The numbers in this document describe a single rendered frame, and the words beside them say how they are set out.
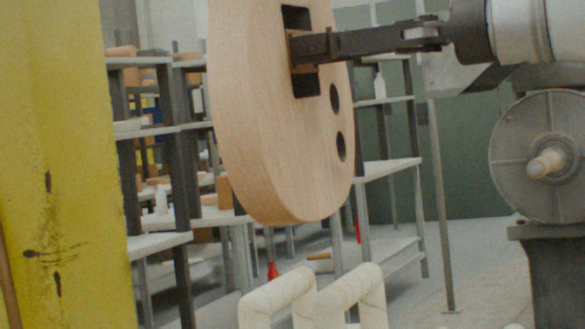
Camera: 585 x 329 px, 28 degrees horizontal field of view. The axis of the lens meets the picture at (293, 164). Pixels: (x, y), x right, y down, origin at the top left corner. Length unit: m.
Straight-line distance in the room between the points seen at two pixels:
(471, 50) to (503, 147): 1.03
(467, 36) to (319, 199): 0.24
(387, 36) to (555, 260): 1.27
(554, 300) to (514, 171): 0.32
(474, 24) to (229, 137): 0.27
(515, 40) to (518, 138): 1.03
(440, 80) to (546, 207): 0.40
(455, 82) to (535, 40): 0.76
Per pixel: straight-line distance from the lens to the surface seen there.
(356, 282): 1.25
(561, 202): 2.18
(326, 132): 1.30
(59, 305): 2.20
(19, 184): 2.21
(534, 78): 2.23
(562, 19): 1.15
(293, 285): 1.30
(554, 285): 2.37
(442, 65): 1.92
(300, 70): 1.23
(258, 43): 1.13
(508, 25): 1.16
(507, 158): 2.20
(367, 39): 1.16
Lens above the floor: 1.40
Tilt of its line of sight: 3 degrees down
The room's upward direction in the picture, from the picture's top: 6 degrees counter-clockwise
